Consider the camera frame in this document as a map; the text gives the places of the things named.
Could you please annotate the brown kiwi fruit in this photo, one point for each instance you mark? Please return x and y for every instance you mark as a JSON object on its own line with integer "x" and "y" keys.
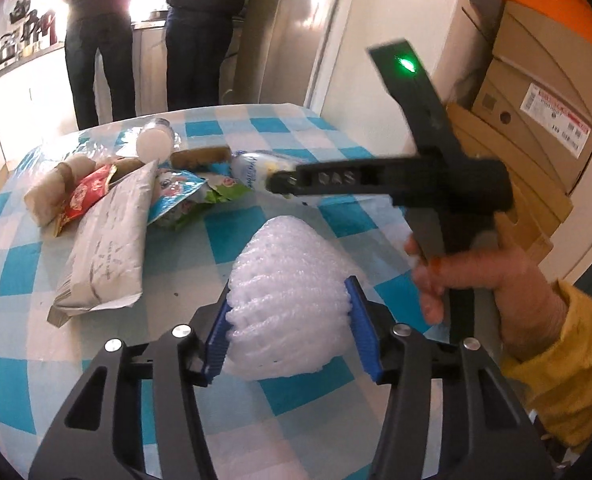
{"x": 195, "y": 158}
{"x": 125, "y": 165}

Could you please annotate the white foam fruit net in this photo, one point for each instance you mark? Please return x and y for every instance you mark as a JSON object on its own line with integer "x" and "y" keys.
{"x": 289, "y": 306}

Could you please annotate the red snack wrapper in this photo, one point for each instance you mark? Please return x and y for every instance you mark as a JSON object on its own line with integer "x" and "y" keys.
{"x": 85, "y": 195}

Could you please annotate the person in black jacket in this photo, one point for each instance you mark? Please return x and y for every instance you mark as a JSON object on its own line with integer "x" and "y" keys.
{"x": 197, "y": 34}

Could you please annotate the blue snack bag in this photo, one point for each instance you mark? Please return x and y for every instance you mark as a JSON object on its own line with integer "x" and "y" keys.
{"x": 175, "y": 194}

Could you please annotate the grey mailer bag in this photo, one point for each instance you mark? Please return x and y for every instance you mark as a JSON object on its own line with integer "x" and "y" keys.
{"x": 104, "y": 270}

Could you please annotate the right hand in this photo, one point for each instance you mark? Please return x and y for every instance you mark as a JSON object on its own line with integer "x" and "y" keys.
{"x": 531, "y": 312}

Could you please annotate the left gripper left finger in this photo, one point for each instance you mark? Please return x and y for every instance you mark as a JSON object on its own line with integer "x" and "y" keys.
{"x": 97, "y": 433}

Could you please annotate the beige paper bundle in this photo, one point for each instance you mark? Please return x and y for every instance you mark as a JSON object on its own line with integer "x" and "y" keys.
{"x": 45, "y": 199}

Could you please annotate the steel kettle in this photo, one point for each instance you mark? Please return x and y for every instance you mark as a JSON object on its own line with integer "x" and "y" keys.
{"x": 8, "y": 47}

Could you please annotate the yellow right sleeve forearm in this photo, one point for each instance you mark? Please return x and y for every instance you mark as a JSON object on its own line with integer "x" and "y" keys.
{"x": 558, "y": 382}

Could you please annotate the blue checkered tablecloth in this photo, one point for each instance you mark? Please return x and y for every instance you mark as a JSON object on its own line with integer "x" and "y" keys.
{"x": 317, "y": 426}

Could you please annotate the person in dark trousers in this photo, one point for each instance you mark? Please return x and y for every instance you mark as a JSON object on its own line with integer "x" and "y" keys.
{"x": 100, "y": 28}

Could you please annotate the clear plastic bottle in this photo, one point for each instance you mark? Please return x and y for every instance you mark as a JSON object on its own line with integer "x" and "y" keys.
{"x": 155, "y": 141}

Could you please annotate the white yogurt bottle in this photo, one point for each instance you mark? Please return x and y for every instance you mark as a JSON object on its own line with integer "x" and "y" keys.
{"x": 255, "y": 168}

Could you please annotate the stacked cardboard boxes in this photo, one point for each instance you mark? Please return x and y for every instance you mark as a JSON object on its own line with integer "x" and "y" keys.
{"x": 525, "y": 96}

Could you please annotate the green white snack bag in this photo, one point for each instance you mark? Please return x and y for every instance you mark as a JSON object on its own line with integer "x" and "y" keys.
{"x": 218, "y": 189}

